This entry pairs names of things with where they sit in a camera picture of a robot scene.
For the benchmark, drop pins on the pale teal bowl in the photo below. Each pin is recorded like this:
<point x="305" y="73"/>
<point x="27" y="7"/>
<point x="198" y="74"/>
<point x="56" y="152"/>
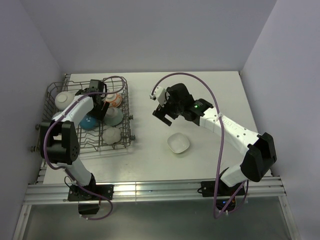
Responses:
<point x="113" y="116"/>

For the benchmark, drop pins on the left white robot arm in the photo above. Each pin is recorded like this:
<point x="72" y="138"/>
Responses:
<point x="59" y="142"/>

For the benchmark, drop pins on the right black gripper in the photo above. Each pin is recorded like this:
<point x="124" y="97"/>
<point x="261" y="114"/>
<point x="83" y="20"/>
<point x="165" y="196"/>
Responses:
<point x="160" y="112"/>

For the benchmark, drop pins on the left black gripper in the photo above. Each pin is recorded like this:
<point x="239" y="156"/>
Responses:
<point x="99" y="114"/>

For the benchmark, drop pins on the grey wire dish rack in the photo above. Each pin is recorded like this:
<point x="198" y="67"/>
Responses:
<point x="91" y="141"/>

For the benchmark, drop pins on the aluminium mounting rail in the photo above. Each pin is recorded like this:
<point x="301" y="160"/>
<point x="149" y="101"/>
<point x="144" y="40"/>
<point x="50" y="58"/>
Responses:
<point x="147" y="191"/>

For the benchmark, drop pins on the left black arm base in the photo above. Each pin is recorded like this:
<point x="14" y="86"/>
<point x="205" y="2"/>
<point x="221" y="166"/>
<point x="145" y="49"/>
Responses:
<point x="90" y="198"/>

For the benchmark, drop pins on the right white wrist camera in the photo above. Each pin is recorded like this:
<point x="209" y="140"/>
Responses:
<point x="159" y="94"/>

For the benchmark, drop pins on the blue glazed bowl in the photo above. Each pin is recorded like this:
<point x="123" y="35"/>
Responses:
<point x="88" y="123"/>

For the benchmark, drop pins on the small flower shaped dish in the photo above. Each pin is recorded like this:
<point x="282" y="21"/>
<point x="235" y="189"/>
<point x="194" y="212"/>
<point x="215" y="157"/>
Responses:
<point x="111" y="135"/>

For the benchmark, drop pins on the orange floral pattern bowl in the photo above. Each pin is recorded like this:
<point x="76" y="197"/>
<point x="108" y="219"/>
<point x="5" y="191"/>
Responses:
<point x="114" y="99"/>

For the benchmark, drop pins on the white square bowl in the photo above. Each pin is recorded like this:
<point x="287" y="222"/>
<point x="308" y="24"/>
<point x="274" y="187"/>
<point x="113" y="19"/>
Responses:
<point x="178" y="143"/>

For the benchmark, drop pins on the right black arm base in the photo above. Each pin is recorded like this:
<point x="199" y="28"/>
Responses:
<point x="207" y="189"/>

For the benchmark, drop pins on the plain white round bowl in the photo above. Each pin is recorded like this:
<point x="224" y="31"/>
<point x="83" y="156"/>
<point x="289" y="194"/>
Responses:
<point x="63" y="100"/>

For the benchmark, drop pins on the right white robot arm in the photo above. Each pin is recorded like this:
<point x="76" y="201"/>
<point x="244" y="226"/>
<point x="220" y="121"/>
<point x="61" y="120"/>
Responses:
<point x="258" y="150"/>

